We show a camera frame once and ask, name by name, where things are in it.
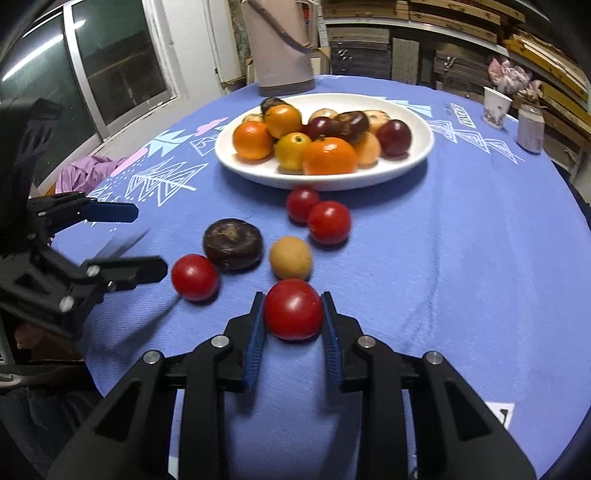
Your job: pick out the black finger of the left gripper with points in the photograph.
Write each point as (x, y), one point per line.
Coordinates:
(126, 273)
(97, 211)

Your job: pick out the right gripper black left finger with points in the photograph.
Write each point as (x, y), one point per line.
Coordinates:
(128, 435)

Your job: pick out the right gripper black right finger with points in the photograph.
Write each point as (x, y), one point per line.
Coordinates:
(457, 435)

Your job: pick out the red cherry tomato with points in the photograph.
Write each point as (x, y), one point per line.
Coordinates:
(194, 278)

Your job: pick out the dark mottled passion fruit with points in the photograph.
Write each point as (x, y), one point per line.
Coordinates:
(233, 245)

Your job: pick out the small tan round fruit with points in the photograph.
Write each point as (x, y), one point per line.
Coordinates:
(291, 258)

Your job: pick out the yellow orange small citrus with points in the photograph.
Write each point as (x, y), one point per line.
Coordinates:
(289, 151)

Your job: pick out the red tomato edge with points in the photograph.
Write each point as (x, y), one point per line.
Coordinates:
(329, 222)

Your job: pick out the dark purple passion fruit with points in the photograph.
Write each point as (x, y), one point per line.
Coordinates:
(269, 103)

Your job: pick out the dark red plum back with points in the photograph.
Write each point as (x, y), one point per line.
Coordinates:
(320, 127)

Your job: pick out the dark red plum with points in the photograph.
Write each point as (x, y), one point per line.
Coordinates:
(395, 138)
(320, 127)

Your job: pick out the large yellow passion fruit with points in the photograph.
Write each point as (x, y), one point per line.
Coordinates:
(324, 112)

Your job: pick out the dark brown passion fruit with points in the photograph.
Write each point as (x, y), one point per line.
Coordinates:
(350, 126)

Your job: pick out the purple cloth on chair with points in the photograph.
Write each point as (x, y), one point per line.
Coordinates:
(85, 174)

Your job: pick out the left dark window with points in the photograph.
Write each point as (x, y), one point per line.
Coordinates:
(98, 60)

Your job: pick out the blue patterned tablecloth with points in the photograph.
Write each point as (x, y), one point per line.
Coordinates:
(480, 253)

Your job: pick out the large orange tangerine left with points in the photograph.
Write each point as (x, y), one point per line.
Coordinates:
(252, 141)

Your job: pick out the yellow spotted fruit front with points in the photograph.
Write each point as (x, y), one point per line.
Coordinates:
(253, 118)

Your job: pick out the yellow spotted fruit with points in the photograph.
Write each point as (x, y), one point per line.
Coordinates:
(377, 119)
(253, 118)

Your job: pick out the white oval plate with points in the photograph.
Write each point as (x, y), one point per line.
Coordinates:
(267, 172)

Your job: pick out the beige thermos jug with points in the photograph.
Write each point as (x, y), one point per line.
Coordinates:
(282, 37)

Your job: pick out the small pale orange fruit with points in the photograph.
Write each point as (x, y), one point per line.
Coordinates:
(368, 150)

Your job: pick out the yellow spotted fruit right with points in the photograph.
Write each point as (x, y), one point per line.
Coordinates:
(377, 119)

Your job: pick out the silver drink can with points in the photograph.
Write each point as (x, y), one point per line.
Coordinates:
(531, 125)

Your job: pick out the white paper cup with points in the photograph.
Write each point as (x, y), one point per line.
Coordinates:
(496, 107)

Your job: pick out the pink crumpled cloth on shelf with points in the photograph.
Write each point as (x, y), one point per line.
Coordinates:
(510, 79)

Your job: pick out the metal storage shelf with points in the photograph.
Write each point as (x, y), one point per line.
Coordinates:
(449, 45)

